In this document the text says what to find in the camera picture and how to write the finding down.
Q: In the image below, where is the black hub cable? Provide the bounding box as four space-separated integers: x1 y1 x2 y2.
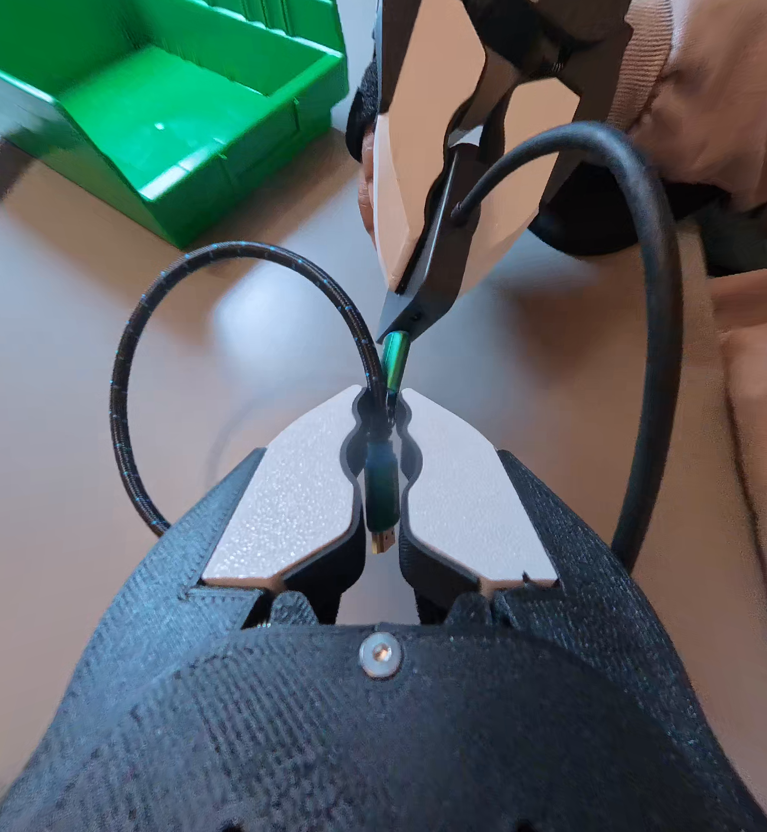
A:
451 122 683 573

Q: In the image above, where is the green plastic bin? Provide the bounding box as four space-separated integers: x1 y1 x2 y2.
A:
0 0 350 251

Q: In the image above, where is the person's right forearm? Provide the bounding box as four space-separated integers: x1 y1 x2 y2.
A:
607 0 767 215

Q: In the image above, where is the black braided hdmi cable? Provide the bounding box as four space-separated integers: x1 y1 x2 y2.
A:
109 242 413 556

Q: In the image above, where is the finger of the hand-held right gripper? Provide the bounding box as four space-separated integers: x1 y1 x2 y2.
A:
372 0 491 295
450 88 584 308

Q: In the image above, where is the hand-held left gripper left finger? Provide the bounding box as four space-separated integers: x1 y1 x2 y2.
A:
200 385 366 590

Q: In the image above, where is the person's right hand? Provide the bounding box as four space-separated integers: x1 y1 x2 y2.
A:
346 60 381 236

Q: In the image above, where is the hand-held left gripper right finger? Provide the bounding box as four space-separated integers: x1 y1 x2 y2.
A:
398 387 560 594

